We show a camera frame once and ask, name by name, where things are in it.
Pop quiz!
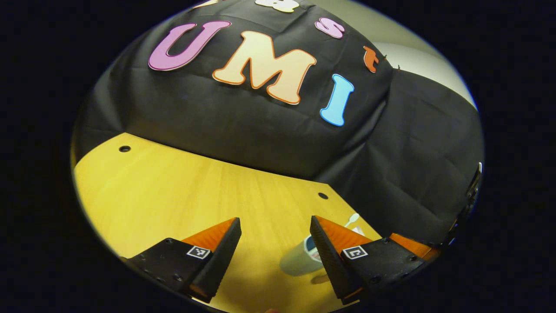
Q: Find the wooden desktop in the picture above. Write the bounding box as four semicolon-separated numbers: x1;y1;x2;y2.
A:
72;133;383;313

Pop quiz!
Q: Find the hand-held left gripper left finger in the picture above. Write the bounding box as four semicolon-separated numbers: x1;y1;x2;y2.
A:
119;217;242;303

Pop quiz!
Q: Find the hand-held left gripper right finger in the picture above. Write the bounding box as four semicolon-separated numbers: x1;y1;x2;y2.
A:
310;215;428;305

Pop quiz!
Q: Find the grey-green cup with wooden handle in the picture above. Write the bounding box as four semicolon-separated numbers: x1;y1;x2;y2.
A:
279;234;331;285

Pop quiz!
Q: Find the black backdrop cloth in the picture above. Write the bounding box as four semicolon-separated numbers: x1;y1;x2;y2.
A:
72;0;485;246

